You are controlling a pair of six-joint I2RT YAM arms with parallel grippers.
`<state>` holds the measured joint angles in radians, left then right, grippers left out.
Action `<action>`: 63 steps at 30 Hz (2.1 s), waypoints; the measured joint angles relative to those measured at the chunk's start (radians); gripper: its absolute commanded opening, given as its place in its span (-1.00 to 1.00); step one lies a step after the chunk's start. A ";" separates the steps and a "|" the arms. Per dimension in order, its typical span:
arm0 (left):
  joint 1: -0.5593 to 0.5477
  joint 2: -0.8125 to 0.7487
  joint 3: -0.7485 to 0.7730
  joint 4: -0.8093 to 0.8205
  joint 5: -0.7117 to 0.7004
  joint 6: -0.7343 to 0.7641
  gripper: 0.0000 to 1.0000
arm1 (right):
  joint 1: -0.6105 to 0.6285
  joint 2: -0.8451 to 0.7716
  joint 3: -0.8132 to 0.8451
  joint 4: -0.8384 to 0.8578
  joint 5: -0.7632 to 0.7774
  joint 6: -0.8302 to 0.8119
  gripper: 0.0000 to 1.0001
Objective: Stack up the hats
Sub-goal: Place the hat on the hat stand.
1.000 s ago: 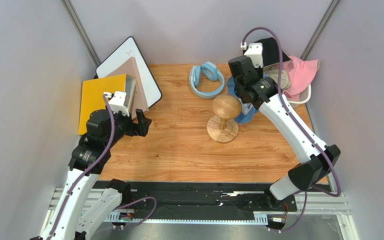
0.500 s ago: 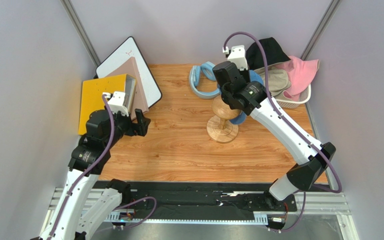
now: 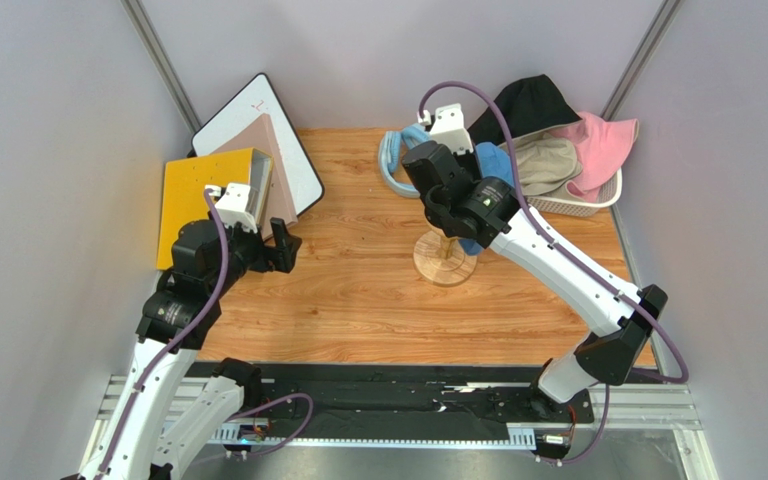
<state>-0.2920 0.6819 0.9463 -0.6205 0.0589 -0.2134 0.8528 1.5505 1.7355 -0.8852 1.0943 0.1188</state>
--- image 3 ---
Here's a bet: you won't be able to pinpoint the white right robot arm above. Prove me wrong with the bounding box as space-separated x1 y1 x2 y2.
402 141 668 404

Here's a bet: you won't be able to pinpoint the wooden hat stand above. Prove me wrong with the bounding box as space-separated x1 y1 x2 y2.
413 228 477 287

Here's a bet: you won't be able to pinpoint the pink bucket hat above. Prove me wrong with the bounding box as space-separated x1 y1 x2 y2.
548 112 640 204

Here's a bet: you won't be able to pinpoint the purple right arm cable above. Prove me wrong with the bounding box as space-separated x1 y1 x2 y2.
418 81 690 465

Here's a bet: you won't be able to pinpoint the yellow binder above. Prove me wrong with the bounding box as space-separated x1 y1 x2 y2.
156 148 271 270

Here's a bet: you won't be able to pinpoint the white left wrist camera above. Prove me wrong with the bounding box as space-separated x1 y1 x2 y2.
205 183 265 233

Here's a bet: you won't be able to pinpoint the light blue headphones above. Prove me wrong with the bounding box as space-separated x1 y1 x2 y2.
378 124 430 199

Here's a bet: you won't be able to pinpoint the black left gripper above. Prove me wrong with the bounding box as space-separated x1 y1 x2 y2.
210 207 302 295

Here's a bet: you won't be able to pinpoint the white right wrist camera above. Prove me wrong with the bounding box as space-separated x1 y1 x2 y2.
417 103 474 155

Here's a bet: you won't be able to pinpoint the blue bucket hat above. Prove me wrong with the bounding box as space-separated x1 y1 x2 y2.
458 142 514 257

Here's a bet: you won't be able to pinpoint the white perforated plastic basket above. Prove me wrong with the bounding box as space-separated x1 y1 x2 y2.
527 170 623 217

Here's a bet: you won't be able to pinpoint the black bucket hat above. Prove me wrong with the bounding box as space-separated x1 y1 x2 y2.
468 74 582 145

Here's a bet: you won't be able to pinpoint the beige bucket hat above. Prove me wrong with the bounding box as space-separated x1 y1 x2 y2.
514 132 582 197

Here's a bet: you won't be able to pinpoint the white board black frame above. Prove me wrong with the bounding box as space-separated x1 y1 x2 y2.
191 72 325 214

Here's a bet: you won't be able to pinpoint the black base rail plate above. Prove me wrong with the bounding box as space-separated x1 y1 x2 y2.
187 361 595 444

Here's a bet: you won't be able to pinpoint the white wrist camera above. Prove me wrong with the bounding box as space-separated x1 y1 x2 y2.
205 183 265 233
417 103 474 155

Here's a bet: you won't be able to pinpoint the pink brown folder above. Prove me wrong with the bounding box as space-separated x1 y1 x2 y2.
215 114 298 240

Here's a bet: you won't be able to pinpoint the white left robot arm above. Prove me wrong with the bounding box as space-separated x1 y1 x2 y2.
75 217 302 479

